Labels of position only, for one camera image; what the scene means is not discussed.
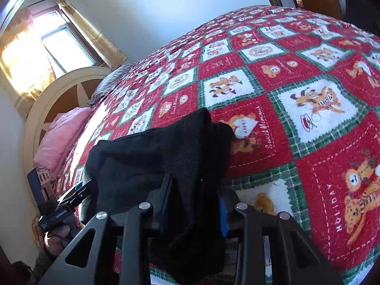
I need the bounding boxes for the window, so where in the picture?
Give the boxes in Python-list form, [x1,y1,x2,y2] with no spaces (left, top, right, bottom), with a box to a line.
[31,9,100,80]

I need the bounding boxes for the person's left forearm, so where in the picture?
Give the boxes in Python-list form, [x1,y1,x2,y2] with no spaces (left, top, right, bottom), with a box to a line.
[28,243,61,285]

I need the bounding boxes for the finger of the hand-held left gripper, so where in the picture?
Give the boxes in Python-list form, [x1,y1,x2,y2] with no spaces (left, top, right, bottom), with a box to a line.
[56,179,93,212]

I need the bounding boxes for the person's left hand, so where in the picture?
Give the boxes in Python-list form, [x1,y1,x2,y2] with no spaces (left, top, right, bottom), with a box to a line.
[43,214,85,259]

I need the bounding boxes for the grey striped pillow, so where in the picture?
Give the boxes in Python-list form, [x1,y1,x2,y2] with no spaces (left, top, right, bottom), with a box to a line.
[87,62,139,105]

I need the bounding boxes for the black pants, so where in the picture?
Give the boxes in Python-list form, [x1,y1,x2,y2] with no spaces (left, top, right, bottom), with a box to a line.
[85,107,234,284]

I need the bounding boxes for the cream wooden headboard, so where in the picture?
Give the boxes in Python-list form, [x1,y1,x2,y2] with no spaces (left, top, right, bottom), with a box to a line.
[22,67,112,182]

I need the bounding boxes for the red printed blanket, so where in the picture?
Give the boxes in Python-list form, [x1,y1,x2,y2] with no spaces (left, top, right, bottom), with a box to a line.
[50,5,380,285]

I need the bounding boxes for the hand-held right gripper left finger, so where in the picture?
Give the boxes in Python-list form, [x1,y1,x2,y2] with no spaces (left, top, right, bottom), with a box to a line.
[38,174,174,285]

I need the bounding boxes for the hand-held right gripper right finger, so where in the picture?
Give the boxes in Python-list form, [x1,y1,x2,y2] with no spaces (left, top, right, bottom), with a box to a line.
[218,190,346,285]

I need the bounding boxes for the pink folded blanket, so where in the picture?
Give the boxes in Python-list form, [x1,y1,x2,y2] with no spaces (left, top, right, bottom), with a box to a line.
[33,107,93,182]

